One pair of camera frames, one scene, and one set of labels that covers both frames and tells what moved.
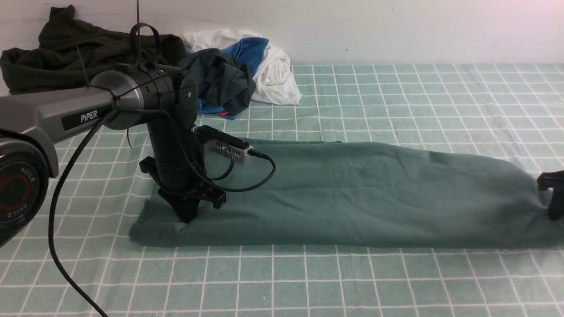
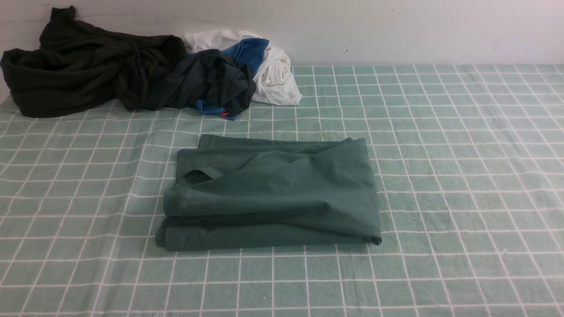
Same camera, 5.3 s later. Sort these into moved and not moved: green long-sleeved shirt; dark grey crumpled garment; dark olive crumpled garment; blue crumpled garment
Moved: green long-sleeved shirt
Not moved: dark olive crumpled garment; blue crumpled garment; dark grey crumpled garment
